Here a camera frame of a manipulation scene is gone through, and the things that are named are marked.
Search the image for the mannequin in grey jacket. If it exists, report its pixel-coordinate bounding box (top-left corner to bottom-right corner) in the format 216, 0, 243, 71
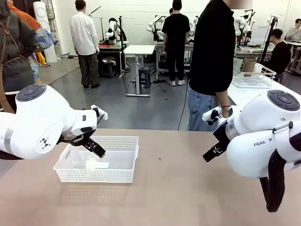
0, 0, 38, 113

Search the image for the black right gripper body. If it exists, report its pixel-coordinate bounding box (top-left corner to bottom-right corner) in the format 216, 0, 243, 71
213, 122, 232, 148

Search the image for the white side table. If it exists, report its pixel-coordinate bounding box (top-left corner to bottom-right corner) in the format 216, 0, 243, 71
227, 76, 301, 108

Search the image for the grey plastic stool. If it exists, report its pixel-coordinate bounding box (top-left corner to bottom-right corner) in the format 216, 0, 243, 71
138, 67, 151, 89

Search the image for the person in grey top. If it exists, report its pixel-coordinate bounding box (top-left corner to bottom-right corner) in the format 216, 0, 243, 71
285, 20, 301, 43

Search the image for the white perforated plastic basket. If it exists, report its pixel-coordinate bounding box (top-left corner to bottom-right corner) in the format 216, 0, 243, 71
53, 136, 139, 184

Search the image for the white tower fan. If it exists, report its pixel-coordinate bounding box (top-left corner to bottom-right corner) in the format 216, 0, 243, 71
32, 1, 58, 63

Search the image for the person in black t-shirt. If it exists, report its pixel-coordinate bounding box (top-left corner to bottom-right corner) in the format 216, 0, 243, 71
161, 0, 190, 87

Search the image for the black cable sleeve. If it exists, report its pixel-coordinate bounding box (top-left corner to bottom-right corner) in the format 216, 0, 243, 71
258, 121, 301, 212
0, 150, 24, 161

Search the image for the person in black polo shirt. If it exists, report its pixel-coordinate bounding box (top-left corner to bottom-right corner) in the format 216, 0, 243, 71
187, 0, 237, 132

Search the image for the black floor cable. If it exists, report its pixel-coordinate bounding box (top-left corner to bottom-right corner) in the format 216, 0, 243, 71
178, 79, 190, 131

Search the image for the black tripod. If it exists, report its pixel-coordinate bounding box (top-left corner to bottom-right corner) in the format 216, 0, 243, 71
260, 15, 279, 66

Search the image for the white label sheet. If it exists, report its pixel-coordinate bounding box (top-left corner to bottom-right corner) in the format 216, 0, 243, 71
86, 161, 110, 170

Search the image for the white wire rack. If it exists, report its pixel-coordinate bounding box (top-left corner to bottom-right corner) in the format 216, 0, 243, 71
231, 63, 277, 89

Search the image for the dark low stool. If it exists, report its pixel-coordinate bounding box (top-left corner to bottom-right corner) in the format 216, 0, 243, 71
101, 63, 117, 78

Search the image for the person's right forearm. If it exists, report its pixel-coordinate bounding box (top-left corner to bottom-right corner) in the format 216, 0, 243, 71
215, 90, 232, 108

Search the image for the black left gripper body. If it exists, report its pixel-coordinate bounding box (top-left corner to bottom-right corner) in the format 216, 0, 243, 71
58, 129, 96, 148

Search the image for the person in white shirt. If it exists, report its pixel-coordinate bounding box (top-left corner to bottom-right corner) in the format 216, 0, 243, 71
70, 0, 101, 89

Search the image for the white standing desk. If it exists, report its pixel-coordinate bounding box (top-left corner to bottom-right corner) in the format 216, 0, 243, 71
123, 44, 156, 97

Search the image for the person in black sweater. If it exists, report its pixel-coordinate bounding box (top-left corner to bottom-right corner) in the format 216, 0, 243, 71
263, 28, 292, 76

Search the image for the mannequin in orange patterned clothes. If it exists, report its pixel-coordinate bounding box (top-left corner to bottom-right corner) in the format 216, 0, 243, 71
7, 0, 57, 84

